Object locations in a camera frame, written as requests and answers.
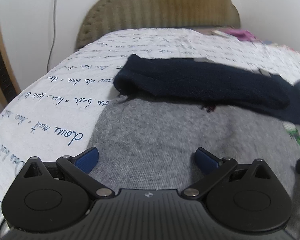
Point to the olive tufted headboard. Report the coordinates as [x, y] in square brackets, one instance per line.
[106, 16]

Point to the white script-print quilt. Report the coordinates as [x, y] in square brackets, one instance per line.
[56, 114]

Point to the white power strip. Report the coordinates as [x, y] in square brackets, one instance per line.
[222, 34]

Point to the grey navy knit sweater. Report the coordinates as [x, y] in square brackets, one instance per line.
[168, 108]

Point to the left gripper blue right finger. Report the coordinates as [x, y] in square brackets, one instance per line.
[206, 161]

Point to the purple garment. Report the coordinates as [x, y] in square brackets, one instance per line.
[240, 34]

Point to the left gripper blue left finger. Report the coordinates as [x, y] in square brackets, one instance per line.
[87, 160]

